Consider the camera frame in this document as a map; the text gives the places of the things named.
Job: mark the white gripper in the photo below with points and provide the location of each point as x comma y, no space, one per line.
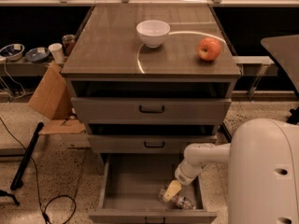
183,174

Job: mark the clear plastic water bottle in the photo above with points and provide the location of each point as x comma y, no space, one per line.
179,201

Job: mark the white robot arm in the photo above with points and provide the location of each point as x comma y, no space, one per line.
263,172

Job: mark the bottom grey open drawer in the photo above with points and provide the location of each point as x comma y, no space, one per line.
130,192

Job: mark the middle grey drawer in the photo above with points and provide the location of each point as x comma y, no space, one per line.
152,144

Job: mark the grey drawer cabinet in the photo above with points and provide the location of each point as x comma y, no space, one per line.
110,61

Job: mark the top grey drawer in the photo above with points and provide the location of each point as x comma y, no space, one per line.
151,110

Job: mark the red apple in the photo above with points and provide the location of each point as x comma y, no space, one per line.
209,49

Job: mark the cardboard box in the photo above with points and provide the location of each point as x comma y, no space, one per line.
52,100

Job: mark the white bowl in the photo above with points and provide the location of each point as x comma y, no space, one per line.
152,32

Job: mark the black stand leg left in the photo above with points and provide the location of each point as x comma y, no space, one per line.
17,182

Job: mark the glass jar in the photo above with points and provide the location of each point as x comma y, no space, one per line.
69,42

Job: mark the white paper cup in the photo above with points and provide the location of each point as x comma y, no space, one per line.
56,49

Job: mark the blue bowl right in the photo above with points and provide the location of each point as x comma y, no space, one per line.
37,55

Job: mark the blue bowl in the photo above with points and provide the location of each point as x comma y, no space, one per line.
12,52
37,55

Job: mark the blue bowl left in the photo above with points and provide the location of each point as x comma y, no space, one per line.
12,52

